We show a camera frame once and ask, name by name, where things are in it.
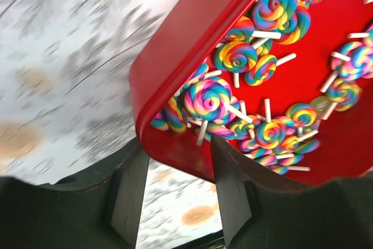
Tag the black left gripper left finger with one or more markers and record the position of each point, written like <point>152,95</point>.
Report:
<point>98,207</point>

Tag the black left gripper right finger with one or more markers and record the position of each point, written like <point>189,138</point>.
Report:
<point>262,209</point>

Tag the red tin of swirl lollipops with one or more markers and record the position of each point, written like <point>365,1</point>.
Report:
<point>186,38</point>

